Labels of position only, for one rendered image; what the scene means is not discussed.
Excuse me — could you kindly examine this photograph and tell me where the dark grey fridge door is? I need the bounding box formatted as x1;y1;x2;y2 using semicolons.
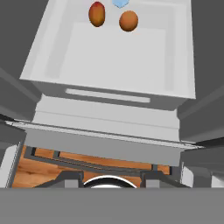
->
0;0;49;189
177;0;224;189

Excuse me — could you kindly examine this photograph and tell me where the grey fridge drawer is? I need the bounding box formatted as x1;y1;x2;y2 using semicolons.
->
31;81;187;138

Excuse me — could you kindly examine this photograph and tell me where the orange tangerine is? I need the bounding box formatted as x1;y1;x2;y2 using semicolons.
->
118;10;139;32

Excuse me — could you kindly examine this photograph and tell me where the red-orange mango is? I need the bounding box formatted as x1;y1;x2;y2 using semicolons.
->
88;1;106;28

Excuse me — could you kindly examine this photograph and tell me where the white fridge shelf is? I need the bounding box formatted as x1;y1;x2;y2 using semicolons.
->
19;0;197;101

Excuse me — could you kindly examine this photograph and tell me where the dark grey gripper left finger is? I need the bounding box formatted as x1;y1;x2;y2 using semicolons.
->
32;170;85;189

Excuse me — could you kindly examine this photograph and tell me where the pale grey drawer handle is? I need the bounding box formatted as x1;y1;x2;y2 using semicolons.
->
65;87;151;104

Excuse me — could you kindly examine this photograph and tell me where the white and black round thing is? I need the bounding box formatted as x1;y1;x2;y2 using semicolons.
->
82;174;138;189

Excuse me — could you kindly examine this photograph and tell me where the pale blue food item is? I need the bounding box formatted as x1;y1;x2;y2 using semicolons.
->
111;0;130;9

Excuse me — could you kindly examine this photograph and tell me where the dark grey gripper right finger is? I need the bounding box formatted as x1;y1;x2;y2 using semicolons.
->
140;170;192;189

